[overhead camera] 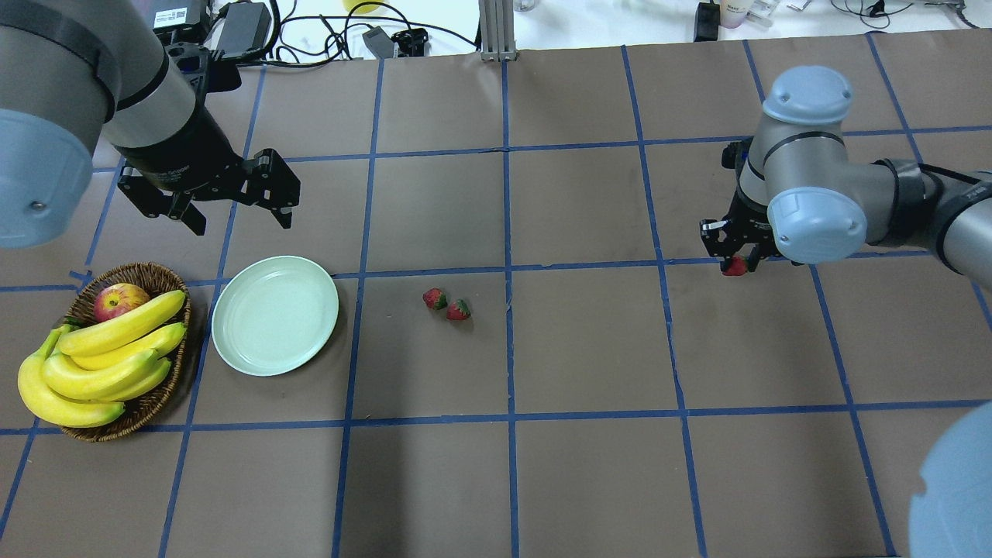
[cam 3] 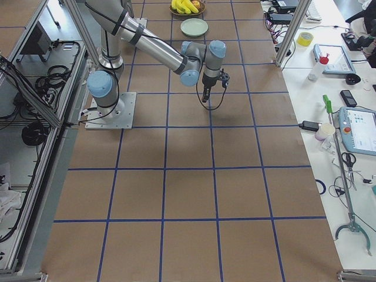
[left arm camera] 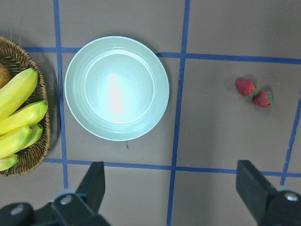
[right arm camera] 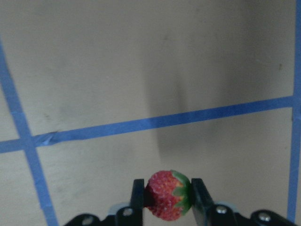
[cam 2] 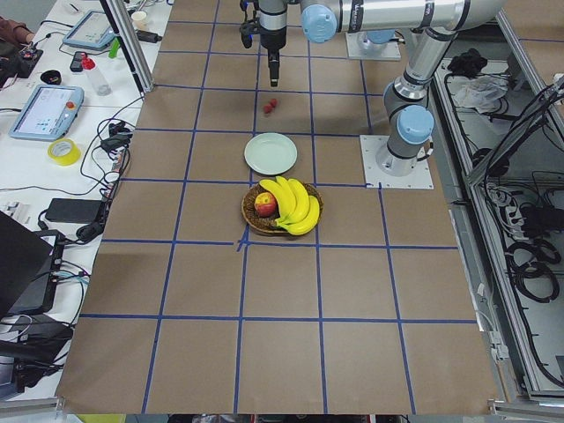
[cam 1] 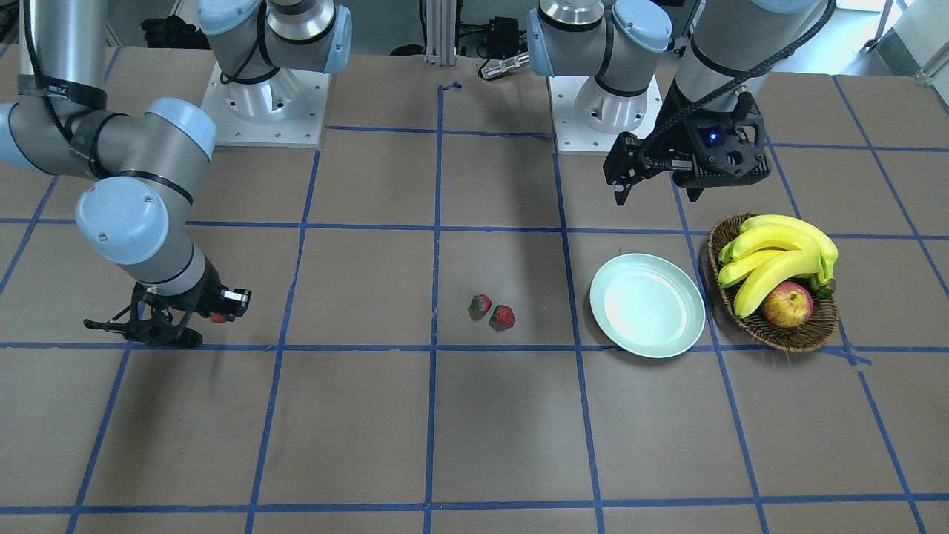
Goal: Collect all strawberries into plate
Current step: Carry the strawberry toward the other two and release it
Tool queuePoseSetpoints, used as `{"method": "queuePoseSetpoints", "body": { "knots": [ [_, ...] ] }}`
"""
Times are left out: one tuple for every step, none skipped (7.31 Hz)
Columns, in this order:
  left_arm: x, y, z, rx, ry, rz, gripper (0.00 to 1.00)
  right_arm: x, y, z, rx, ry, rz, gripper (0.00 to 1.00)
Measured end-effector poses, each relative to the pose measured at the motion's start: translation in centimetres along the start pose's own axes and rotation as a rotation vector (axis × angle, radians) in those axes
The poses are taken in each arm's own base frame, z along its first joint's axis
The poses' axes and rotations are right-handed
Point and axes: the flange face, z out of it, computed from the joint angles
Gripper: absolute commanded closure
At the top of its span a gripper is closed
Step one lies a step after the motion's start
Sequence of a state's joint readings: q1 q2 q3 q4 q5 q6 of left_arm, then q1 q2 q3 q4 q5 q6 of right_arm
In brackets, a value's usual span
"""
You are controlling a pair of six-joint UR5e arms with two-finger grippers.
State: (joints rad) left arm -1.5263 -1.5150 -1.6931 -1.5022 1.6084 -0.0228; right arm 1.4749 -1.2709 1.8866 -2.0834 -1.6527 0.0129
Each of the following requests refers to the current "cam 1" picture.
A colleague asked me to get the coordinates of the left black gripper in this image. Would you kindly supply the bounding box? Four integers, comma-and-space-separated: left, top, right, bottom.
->
602, 132, 672, 206

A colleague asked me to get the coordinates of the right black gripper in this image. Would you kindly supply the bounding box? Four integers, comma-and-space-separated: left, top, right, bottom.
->
199, 286, 252, 322

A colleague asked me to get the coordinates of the greenish red strawberry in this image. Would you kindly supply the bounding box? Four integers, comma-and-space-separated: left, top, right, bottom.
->
469, 294, 494, 317

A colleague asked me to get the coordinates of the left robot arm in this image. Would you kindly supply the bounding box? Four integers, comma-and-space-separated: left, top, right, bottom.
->
526, 1, 836, 205

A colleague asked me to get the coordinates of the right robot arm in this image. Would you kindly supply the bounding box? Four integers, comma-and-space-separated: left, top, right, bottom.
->
2, 1, 353, 325

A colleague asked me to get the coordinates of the light green plate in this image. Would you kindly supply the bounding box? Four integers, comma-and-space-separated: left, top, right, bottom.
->
589, 253, 706, 359

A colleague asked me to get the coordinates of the yellow banana bunch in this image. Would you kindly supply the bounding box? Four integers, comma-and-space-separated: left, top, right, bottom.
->
712, 215, 839, 319

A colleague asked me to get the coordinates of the red apple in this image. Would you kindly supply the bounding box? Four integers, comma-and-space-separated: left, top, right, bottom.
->
758, 281, 814, 329

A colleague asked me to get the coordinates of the wicker basket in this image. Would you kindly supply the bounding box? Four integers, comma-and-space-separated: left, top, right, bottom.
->
699, 212, 840, 354

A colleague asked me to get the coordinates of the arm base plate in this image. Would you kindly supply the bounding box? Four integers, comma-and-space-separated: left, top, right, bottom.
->
200, 65, 332, 148
548, 76, 662, 156

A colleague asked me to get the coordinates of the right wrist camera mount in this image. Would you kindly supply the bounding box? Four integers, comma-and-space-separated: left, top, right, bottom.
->
122, 283, 203, 349

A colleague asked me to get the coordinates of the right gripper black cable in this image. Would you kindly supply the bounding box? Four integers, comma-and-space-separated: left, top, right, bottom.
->
83, 300, 142, 333

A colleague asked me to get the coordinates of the aluminium frame post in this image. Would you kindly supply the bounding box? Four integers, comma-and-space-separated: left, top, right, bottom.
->
423, 0, 458, 67

